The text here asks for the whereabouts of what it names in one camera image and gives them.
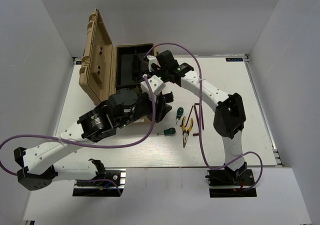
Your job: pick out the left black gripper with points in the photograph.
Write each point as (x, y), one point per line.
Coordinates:
(163, 108)

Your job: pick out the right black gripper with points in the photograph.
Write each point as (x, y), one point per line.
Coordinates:
(154, 70)

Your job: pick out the black toolbox front latch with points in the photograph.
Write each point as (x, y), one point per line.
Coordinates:
(168, 97)

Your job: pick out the green stubby flathead screwdriver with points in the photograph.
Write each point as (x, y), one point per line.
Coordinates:
(179, 114)

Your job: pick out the green stubby orange-capped screwdriver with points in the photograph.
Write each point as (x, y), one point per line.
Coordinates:
(167, 132)

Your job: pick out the black toolbox tray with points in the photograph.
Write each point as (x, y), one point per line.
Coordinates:
(130, 65)

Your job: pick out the large brown hex key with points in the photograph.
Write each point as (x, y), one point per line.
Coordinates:
(200, 115)

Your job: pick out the small brown hex key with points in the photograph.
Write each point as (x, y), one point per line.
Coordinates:
(190, 112)

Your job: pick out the yellow black needle-nose pliers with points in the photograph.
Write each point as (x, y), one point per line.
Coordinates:
(186, 130)

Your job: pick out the tan plastic toolbox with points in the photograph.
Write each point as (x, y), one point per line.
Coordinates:
(97, 75)

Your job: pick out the medium brown hex key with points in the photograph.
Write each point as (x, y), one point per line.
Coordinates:
(196, 134)

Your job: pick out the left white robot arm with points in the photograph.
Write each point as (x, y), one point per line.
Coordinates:
(42, 165)

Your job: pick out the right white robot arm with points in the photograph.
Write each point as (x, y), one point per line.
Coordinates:
(229, 112)

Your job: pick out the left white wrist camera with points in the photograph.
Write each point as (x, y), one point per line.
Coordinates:
(156, 84)

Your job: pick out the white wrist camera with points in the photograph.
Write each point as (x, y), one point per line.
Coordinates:
(156, 84)
(150, 59)

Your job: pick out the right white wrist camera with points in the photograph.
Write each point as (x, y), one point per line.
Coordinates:
(150, 59)

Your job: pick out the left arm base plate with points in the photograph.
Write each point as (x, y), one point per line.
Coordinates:
(111, 184)

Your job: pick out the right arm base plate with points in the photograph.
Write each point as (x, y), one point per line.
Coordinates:
(222, 186)

